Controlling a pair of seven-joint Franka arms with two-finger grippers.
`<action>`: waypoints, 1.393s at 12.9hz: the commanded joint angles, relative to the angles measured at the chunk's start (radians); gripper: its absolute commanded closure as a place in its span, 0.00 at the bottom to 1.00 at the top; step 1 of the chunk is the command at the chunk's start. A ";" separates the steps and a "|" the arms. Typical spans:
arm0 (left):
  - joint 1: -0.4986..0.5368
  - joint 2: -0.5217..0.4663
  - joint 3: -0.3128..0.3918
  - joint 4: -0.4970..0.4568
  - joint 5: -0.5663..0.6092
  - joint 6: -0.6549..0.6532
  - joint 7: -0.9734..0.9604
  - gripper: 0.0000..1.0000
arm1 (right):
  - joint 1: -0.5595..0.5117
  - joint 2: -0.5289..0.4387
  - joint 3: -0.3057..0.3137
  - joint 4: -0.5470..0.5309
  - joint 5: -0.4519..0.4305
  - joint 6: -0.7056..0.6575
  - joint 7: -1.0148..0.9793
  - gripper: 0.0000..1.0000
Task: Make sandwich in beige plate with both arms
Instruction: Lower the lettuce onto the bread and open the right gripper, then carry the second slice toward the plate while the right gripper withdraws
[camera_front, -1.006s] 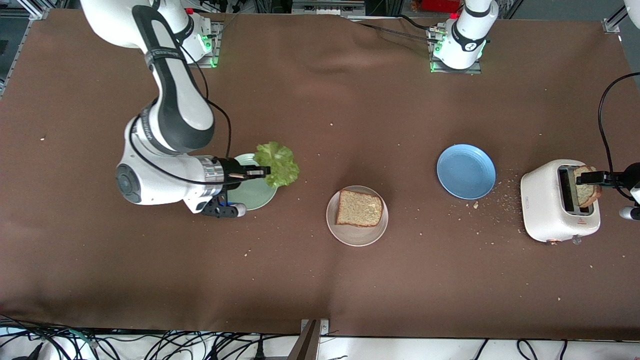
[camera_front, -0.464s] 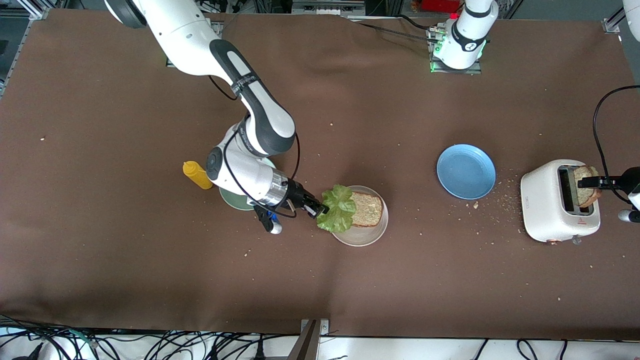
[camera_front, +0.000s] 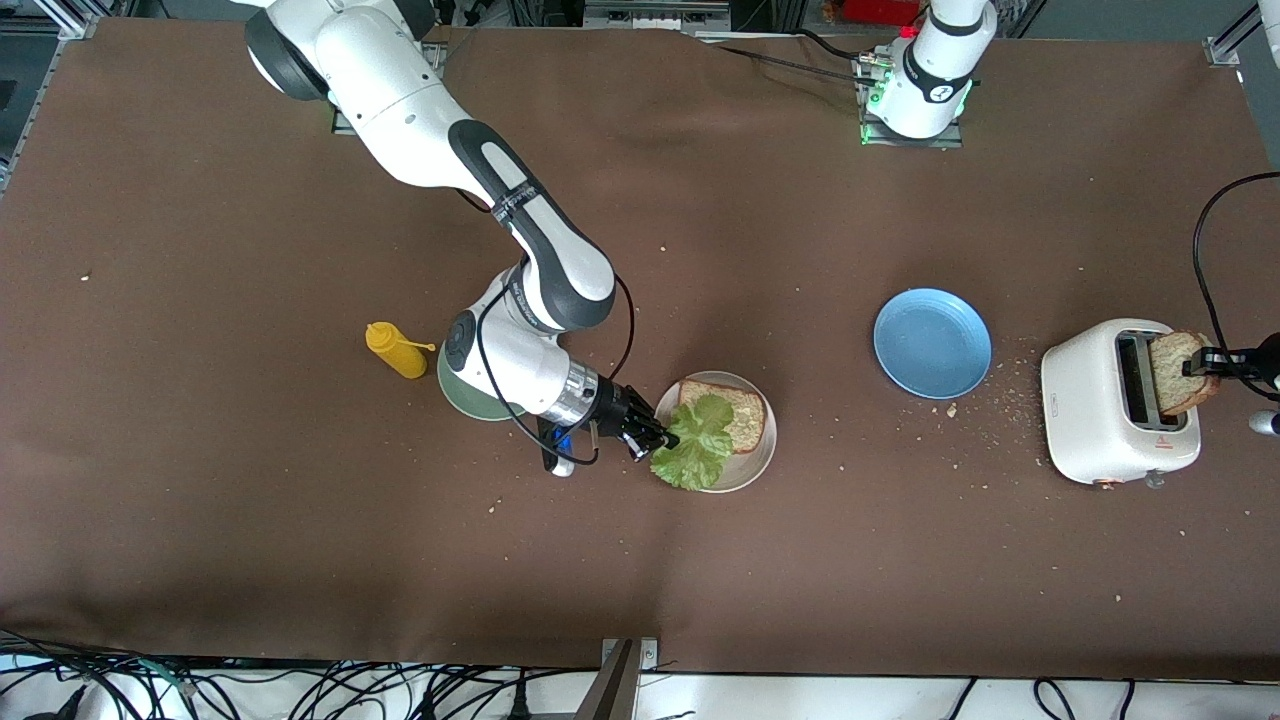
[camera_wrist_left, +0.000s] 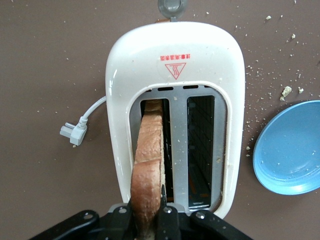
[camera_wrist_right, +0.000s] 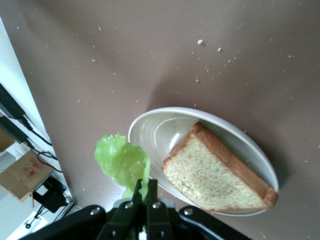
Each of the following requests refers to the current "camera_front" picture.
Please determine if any brown bread slice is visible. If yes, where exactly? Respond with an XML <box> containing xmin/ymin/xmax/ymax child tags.
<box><xmin>1148</xmin><ymin>330</ymin><xmax>1223</xmax><ymax>417</ymax></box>
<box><xmin>678</xmin><ymin>378</ymin><xmax>768</xmax><ymax>456</ymax></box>

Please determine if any green lettuce leaf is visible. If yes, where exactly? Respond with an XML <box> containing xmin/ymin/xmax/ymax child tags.
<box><xmin>650</xmin><ymin>393</ymin><xmax>737</xmax><ymax>492</ymax></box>

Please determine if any yellow squeeze bottle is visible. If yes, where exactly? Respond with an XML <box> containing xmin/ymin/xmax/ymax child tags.
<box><xmin>365</xmin><ymin>321</ymin><xmax>437</xmax><ymax>380</ymax></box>

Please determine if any beige plate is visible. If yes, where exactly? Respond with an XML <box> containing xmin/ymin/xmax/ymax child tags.
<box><xmin>652</xmin><ymin>371</ymin><xmax>778</xmax><ymax>494</ymax></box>

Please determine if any mint green plate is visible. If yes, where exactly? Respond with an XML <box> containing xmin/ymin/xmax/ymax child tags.
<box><xmin>437</xmin><ymin>345</ymin><xmax>526</xmax><ymax>422</ymax></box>

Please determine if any blue plate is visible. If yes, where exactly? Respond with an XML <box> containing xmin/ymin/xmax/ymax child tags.
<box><xmin>873</xmin><ymin>288</ymin><xmax>993</xmax><ymax>400</ymax></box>

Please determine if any white two-slot toaster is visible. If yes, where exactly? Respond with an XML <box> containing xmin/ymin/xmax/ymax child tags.
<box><xmin>1040</xmin><ymin>318</ymin><xmax>1203</xmax><ymax>491</ymax></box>

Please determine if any brown tablecloth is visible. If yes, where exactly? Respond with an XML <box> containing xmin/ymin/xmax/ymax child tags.
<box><xmin>0</xmin><ymin>18</ymin><xmax>1280</xmax><ymax>681</ymax></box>

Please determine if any aluminium corner profile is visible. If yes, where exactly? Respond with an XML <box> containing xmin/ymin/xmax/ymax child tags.
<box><xmin>1205</xmin><ymin>10</ymin><xmax>1261</xmax><ymax>69</ymax></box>

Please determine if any red box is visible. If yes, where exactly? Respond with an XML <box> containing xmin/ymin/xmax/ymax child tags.
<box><xmin>845</xmin><ymin>0</ymin><xmax>926</xmax><ymax>26</ymax></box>

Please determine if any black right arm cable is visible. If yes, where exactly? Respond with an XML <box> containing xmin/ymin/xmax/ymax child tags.
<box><xmin>473</xmin><ymin>190</ymin><xmax>638</xmax><ymax>468</ymax></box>

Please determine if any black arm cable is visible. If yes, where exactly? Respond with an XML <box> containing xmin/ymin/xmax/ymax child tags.
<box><xmin>1193</xmin><ymin>172</ymin><xmax>1280</xmax><ymax>351</ymax></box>
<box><xmin>473</xmin><ymin>190</ymin><xmax>638</xmax><ymax>468</ymax></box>

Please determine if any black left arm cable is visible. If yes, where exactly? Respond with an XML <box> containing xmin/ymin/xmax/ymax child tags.
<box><xmin>1193</xmin><ymin>172</ymin><xmax>1280</xmax><ymax>351</ymax></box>

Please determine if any metal table edge bracket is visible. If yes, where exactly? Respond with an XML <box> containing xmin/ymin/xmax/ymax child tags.
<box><xmin>575</xmin><ymin>638</ymin><xmax>661</xmax><ymax>720</ymax></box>

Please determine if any black base cable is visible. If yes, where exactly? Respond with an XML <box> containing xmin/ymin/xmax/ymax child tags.
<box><xmin>715</xmin><ymin>28</ymin><xmax>881</xmax><ymax>89</ymax></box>

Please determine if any grey metal frame piece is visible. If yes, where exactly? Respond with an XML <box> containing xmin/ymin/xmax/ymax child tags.
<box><xmin>585</xmin><ymin>0</ymin><xmax>731</xmax><ymax>31</ymax></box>

